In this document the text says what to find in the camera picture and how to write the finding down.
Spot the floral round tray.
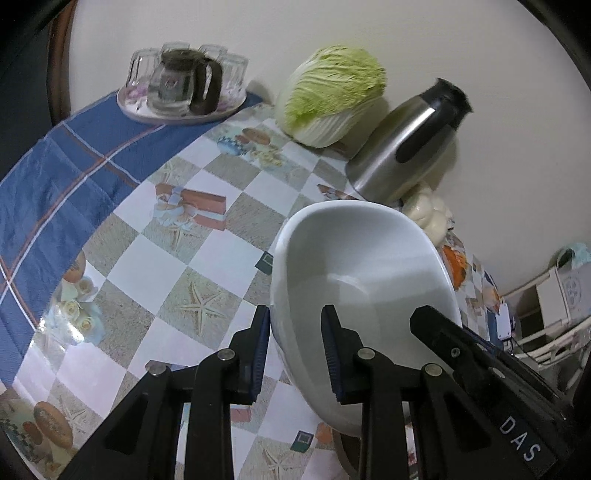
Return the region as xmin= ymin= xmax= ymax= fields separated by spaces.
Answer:
xmin=116 ymin=85 xmax=247 ymax=125

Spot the white printed box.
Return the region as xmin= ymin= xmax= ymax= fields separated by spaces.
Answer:
xmin=551 ymin=265 xmax=591 ymax=319

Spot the green bag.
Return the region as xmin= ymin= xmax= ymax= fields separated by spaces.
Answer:
xmin=556 ymin=244 xmax=591 ymax=273

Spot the glass teapot black handle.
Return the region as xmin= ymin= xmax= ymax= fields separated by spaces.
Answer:
xmin=148 ymin=50 xmax=223 ymax=116

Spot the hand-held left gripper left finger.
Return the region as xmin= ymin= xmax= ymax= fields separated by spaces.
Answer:
xmin=60 ymin=305 xmax=271 ymax=480

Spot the napa cabbage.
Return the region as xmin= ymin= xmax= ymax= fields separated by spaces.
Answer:
xmin=274 ymin=45 xmax=387 ymax=148

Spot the white shelf rack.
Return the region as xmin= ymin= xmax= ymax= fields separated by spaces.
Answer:
xmin=501 ymin=268 xmax=591 ymax=366

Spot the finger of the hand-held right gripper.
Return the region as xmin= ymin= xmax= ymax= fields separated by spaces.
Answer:
xmin=410 ymin=305 xmax=504 ymax=393

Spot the white square bowl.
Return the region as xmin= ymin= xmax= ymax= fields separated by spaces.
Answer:
xmin=269 ymin=200 xmax=462 ymax=437

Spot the steel thermos jug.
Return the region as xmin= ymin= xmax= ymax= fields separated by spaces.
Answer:
xmin=346 ymin=78 xmax=474 ymax=206

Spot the brown wooden chair back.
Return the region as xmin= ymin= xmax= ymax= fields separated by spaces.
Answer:
xmin=46 ymin=0 xmax=75 ymax=126

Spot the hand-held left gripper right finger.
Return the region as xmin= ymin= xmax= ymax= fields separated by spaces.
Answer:
xmin=321 ymin=305 xmax=467 ymax=480

